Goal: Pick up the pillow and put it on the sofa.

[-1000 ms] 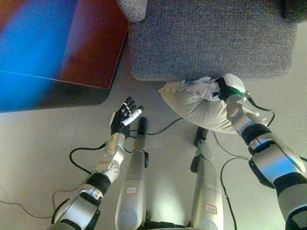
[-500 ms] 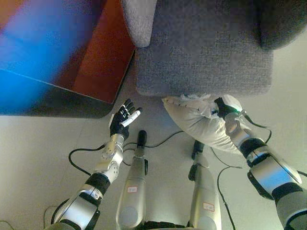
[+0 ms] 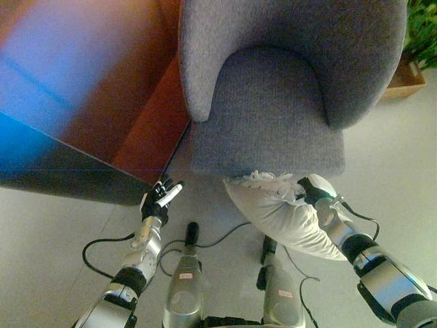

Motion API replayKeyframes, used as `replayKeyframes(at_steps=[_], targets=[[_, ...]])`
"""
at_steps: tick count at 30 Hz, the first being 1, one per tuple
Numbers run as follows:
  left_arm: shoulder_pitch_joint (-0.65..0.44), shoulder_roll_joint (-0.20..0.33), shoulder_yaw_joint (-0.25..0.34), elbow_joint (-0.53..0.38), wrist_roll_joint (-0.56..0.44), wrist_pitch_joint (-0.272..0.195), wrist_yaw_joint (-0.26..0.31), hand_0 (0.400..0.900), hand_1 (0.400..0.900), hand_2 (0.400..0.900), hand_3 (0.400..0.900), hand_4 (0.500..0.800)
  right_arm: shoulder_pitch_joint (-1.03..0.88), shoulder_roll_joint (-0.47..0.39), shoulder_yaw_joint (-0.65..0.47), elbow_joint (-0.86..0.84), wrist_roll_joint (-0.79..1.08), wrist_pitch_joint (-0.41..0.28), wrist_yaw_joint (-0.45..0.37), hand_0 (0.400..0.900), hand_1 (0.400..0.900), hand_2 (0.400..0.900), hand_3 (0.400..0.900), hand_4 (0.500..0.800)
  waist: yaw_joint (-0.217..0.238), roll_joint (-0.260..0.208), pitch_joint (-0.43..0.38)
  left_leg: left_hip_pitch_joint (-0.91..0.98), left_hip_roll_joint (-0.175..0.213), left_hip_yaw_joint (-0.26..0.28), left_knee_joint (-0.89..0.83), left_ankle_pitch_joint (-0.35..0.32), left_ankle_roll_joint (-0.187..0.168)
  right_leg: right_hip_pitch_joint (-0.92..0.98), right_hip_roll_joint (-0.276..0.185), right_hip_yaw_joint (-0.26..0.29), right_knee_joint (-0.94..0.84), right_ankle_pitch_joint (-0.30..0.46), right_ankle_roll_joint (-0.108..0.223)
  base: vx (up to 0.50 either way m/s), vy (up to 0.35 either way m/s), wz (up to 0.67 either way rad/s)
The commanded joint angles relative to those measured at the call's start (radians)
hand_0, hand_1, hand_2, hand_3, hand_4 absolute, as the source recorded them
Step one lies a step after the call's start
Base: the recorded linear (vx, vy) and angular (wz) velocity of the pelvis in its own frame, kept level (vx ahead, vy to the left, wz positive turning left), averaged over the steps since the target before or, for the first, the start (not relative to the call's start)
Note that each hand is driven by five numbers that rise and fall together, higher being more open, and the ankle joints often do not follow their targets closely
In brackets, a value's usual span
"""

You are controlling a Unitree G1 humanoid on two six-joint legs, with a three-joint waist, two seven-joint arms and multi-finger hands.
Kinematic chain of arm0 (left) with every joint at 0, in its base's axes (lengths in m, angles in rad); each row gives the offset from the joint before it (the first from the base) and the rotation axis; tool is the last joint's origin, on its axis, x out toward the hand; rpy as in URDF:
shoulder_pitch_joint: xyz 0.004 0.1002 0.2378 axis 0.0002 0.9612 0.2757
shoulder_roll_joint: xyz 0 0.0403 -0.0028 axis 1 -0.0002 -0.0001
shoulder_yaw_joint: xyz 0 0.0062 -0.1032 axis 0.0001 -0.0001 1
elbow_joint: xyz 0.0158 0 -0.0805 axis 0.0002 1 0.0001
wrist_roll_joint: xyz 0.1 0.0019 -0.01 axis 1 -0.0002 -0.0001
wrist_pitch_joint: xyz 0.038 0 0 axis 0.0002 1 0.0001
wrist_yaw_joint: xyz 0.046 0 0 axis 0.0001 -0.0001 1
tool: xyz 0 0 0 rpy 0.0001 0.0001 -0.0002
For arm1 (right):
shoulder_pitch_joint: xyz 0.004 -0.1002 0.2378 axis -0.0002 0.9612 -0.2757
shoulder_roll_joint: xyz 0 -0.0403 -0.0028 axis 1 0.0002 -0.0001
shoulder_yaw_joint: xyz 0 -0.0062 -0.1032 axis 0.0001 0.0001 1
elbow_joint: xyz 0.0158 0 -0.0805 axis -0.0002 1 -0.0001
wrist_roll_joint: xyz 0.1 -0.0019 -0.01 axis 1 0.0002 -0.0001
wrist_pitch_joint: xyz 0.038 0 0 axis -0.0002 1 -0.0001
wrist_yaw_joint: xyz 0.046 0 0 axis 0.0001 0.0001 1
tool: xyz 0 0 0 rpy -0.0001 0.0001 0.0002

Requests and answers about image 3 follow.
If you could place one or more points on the green potted plant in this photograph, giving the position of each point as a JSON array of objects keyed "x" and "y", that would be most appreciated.
[{"x": 421, "y": 30}]

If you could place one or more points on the silver right robot leg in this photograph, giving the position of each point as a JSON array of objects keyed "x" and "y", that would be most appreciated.
[{"x": 280, "y": 294}]

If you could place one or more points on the white fringed pillow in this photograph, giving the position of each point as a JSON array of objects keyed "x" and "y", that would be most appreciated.
[{"x": 290, "y": 225}]

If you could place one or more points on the grey fabric armchair sofa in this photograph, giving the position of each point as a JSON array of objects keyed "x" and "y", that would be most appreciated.
[{"x": 273, "y": 112}]

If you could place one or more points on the dark grey cabinet panel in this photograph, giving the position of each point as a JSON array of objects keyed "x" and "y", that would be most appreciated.
[{"x": 68, "y": 171}]

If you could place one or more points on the robot leg pair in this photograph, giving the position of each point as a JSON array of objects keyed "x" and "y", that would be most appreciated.
[{"x": 225, "y": 235}]

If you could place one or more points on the orange-brown wooden cabinet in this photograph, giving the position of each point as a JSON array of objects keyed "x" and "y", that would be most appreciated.
[{"x": 112, "y": 85}]

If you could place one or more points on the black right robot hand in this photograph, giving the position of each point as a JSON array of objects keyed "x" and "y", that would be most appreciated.
[{"x": 321, "y": 186}]

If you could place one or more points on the silver robot leg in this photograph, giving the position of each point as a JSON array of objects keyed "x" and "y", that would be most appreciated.
[
  {"x": 280, "y": 294},
  {"x": 184, "y": 283}
]

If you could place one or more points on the silver left robot leg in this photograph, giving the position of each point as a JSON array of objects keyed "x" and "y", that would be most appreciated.
[{"x": 184, "y": 283}]

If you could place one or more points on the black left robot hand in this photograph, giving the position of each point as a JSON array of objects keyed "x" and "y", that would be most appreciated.
[{"x": 153, "y": 206}]

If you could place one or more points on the black robot pelvis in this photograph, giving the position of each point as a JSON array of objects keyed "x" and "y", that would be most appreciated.
[{"x": 232, "y": 322}]

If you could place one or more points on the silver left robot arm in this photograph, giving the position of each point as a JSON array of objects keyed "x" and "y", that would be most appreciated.
[{"x": 143, "y": 256}]

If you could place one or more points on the wooden planter box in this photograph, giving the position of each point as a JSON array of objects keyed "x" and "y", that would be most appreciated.
[{"x": 406, "y": 85}]

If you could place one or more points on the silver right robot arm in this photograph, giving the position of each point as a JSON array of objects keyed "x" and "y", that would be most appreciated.
[{"x": 385, "y": 273}]

